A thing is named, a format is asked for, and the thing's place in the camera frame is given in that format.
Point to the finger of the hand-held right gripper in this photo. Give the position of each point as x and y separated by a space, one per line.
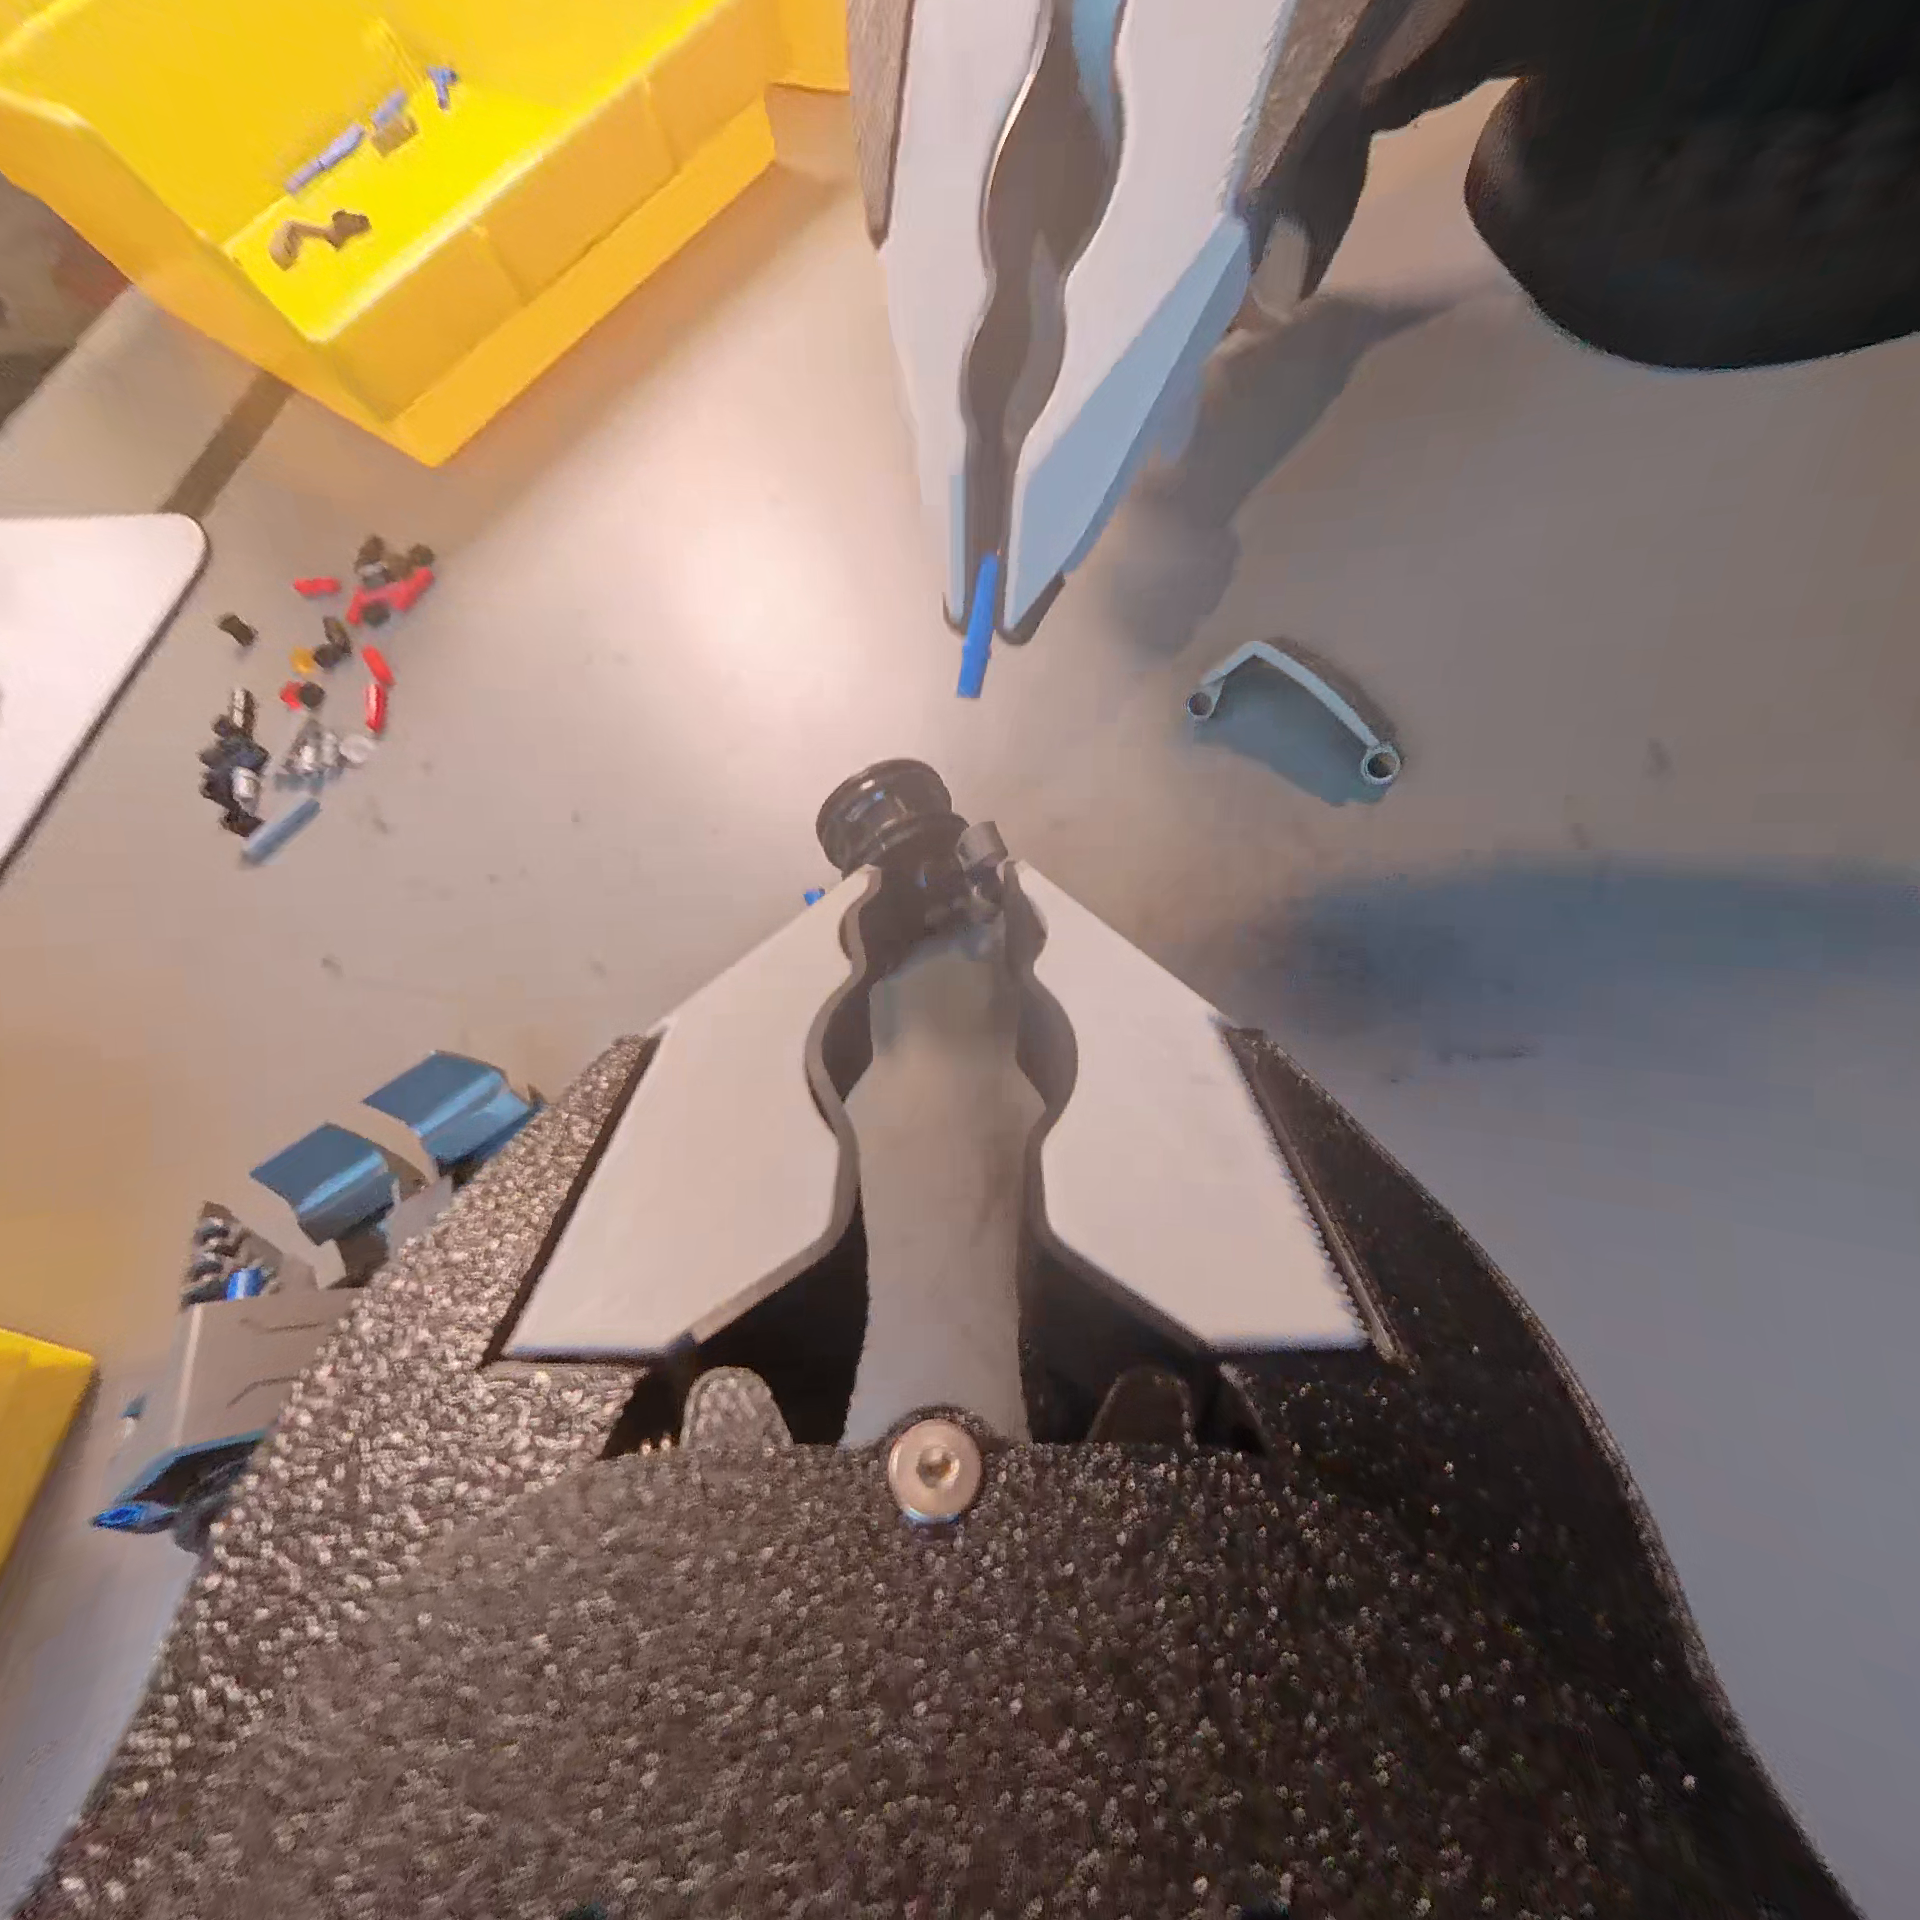
1171 225
940 225

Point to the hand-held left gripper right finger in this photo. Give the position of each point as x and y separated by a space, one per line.
1187 1199

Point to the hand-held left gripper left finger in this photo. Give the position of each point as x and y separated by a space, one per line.
691 1199

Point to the black round toy lens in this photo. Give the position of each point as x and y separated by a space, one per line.
901 823

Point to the grey curved brick panel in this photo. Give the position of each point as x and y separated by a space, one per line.
1320 705

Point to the grey brick head assembly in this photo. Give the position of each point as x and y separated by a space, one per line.
346 1169

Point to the blue long brick axle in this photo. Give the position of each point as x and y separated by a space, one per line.
329 158

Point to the pile of small brick parts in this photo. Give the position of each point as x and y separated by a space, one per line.
385 591

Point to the white flat pad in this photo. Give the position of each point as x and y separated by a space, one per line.
77 644

